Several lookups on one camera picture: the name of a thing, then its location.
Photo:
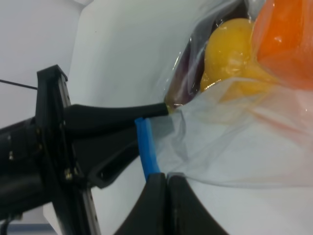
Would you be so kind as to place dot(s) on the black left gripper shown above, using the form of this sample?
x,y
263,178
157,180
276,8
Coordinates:
x,y
37,164

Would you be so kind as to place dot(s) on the purple toy eggplant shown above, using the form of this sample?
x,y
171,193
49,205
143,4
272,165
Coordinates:
x,y
185,83

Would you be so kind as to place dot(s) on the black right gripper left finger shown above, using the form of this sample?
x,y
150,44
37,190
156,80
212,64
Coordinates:
x,y
150,214

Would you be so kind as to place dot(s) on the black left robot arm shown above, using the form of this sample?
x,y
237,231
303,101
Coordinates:
x,y
58,155

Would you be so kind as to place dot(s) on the orange toy fruit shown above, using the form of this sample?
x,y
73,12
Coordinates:
x,y
283,41

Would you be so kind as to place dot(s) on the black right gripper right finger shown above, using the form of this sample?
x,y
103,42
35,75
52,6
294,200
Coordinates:
x,y
187,214

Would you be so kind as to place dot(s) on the clear zip file bag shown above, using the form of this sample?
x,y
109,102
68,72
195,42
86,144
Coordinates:
x,y
264,140

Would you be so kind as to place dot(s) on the yellow toy pear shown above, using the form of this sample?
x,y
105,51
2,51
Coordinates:
x,y
229,54

